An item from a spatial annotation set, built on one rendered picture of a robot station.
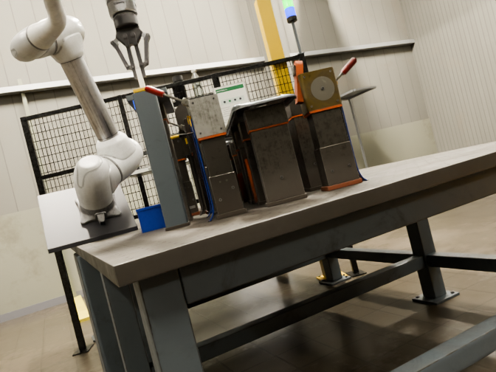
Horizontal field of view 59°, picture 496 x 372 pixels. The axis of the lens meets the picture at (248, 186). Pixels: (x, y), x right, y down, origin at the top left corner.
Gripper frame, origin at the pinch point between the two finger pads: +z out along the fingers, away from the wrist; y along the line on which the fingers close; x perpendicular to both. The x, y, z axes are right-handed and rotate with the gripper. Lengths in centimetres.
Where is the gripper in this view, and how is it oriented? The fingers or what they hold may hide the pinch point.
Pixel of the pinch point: (140, 79)
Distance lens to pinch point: 148.0
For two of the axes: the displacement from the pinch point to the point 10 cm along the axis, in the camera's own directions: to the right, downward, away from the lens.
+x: -0.9, 0.2, 10.0
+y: 9.6, -2.5, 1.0
